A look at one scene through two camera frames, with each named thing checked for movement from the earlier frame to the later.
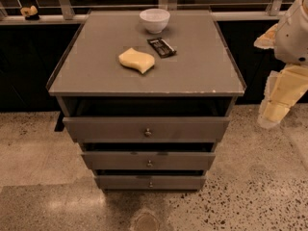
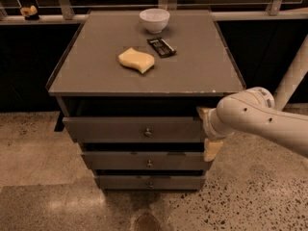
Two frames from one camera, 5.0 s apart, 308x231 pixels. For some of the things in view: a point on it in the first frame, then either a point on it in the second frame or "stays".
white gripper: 293,38 to 209,124
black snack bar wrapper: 162,47 stays
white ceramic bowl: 155,19 stays
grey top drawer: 148,130 stays
